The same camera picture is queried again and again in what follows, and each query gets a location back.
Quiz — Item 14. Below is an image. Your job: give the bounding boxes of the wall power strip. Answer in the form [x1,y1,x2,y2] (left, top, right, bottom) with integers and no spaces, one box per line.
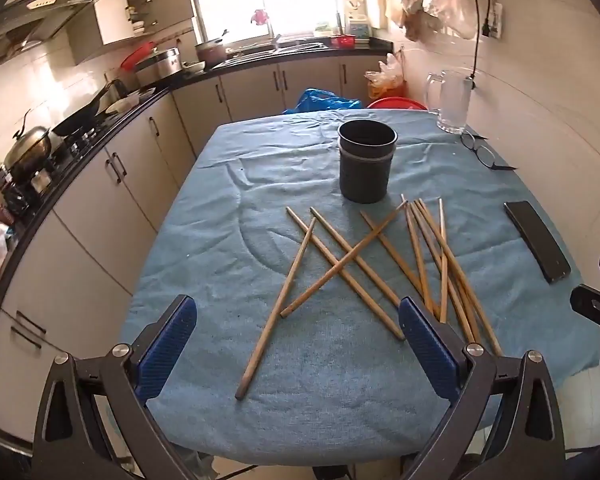
[481,2,504,39]

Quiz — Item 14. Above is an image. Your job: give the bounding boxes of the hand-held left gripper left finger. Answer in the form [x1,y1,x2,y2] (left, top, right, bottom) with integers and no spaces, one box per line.
[32,294,201,480]

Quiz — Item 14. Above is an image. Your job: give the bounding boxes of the blue plastic bag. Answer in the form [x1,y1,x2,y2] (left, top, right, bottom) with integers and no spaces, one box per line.
[282,88,363,115]

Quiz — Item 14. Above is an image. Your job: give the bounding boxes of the hanging plastic bags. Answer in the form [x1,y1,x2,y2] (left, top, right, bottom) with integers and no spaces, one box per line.
[390,0,481,43]

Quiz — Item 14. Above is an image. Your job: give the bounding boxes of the red plastic colander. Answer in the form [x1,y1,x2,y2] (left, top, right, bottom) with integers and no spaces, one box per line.
[120,41,159,72]

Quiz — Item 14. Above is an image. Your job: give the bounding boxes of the orange and clear plastic bag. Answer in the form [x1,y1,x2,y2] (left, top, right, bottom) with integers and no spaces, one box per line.
[364,52,406,101]

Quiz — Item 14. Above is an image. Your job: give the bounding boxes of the red plastic basin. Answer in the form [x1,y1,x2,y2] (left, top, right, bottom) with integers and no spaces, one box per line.
[366,96,428,111]

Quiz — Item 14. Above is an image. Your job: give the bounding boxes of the black wok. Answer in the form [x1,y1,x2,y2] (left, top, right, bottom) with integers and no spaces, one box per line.
[52,82,122,137]

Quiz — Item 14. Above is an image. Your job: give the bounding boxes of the black smartphone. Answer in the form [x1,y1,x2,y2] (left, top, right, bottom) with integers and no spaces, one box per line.
[503,201,572,284]

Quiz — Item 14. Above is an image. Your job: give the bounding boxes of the steel rice cooker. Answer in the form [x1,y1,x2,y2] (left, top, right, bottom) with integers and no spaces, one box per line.
[135,47,183,87]

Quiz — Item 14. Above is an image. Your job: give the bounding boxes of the bunch of wooden chopsticks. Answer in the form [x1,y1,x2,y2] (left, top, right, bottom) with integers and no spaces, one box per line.
[235,194,503,401]

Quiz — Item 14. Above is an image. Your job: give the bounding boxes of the gas stove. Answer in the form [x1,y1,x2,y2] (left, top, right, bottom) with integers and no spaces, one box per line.
[50,115,112,162]

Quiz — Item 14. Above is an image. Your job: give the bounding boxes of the black power cable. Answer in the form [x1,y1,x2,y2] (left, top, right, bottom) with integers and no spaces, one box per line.
[466,0,482,92]

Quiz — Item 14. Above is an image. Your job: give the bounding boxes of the steel pot with lid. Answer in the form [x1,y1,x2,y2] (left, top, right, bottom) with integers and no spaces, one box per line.
[2,110,53,182]

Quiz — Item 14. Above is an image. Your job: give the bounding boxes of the black kitchen countertop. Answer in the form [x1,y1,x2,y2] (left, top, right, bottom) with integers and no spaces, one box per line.
[0,37,396,331]

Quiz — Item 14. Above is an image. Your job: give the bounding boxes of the clear glass mug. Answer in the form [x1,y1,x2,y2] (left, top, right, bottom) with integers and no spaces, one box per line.
[425,70,476,134]

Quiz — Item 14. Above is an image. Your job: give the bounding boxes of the black eyeglasses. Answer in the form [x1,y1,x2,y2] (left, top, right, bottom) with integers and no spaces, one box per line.
[460,130,518,172]

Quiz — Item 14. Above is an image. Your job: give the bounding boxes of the row of beige base cabinets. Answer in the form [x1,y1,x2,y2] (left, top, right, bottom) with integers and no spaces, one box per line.
[0,52,393,453]

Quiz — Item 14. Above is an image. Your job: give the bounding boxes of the white bowls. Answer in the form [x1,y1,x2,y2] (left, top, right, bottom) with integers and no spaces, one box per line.
[105,87,157,115]

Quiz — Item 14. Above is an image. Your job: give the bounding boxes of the blue terry table cloth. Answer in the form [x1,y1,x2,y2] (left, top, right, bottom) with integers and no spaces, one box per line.
[120,109,600,466]

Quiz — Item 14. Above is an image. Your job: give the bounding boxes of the steel kitchen sink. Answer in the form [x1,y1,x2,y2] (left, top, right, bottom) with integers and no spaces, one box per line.
[225,40,327,64]

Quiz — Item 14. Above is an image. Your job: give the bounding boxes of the black utensil holder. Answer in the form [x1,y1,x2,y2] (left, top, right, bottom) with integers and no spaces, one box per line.
[337,120,398,204]

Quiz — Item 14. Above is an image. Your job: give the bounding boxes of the brown clay pot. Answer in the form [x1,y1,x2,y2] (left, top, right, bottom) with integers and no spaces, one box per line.
[196,30,229,69]

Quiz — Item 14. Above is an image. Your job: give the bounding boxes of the range hood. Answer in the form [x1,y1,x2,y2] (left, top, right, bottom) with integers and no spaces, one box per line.
[0,0,100,67]

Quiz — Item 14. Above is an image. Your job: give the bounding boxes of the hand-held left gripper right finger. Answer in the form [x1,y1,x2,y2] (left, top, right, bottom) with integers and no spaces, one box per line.
[398,296,568,480]

